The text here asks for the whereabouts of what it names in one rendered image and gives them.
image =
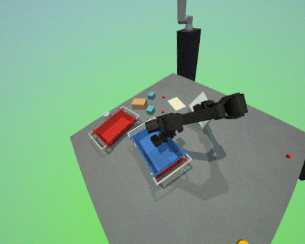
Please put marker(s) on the small teal block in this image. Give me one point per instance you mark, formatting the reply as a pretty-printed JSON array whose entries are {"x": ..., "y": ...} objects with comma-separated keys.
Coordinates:
[
  {"x": 150, "y": 110},
  {"x": 151, "y": 95}
]

